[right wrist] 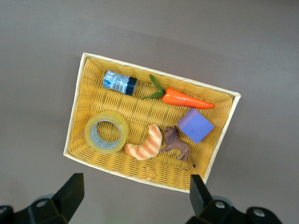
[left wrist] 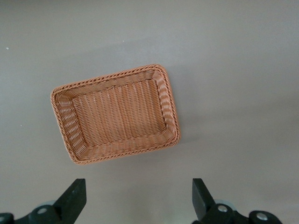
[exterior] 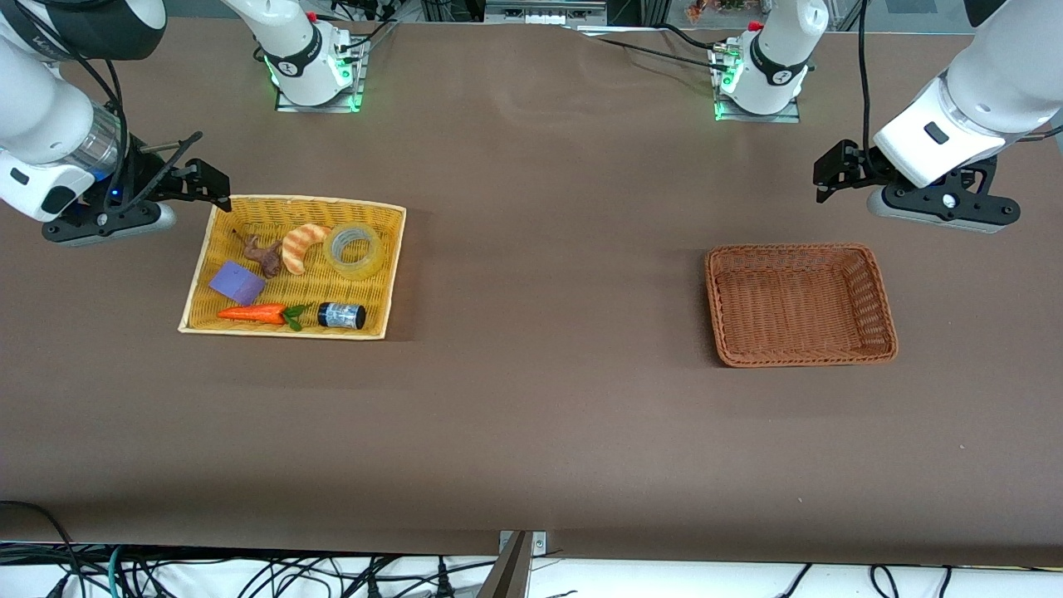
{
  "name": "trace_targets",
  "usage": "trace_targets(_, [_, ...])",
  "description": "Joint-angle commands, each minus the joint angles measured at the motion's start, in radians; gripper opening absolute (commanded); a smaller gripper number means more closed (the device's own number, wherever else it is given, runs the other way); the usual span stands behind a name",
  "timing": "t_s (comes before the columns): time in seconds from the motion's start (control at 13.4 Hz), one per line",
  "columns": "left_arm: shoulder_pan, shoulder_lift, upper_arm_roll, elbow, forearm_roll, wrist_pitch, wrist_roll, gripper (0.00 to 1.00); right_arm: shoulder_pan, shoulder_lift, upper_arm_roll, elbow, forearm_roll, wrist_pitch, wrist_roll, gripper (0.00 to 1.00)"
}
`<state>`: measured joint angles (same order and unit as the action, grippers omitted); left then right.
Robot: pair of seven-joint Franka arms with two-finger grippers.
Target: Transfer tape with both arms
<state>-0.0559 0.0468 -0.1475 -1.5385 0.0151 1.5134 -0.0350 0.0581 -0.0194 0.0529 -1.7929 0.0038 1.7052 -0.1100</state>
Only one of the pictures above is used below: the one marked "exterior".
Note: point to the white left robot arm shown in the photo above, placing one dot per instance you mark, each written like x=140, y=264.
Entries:
x=1009, y=75

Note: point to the brown woven rectangular basket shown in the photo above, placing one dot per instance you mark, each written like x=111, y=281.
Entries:
x=797, y=303

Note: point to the brown toy lion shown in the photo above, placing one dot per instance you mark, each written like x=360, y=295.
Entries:
x=267, y=257

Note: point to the yellow woven rectangular basket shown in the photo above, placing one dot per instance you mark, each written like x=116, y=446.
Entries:
x=349, y=291

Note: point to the small blue-label black-cap bottle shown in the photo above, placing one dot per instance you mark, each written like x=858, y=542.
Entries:
x=340, y=316

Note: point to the purple cube block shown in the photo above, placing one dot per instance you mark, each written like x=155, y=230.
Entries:
x=237, y=284

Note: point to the striped toy croissant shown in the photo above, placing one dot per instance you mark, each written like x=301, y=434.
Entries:
x=295, y=249

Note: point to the metal table edge bracket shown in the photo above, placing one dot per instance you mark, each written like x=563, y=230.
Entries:
x=540, y=541

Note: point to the orange toy carrot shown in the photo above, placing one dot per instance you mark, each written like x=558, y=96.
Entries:
x=253, y=313

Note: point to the aluminium frame rail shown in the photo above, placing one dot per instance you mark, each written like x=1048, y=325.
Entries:
x=544, y=12

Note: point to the clear tape roll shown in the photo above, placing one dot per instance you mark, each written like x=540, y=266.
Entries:
x=336, y=259

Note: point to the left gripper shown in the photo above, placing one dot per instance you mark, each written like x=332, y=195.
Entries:
x=860, y=166

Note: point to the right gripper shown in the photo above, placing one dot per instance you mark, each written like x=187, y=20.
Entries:
x=146, y=176

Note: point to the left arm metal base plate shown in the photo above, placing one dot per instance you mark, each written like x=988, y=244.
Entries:
x=727, y=112

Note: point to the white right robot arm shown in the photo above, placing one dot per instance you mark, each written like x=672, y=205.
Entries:
x=41, y=116

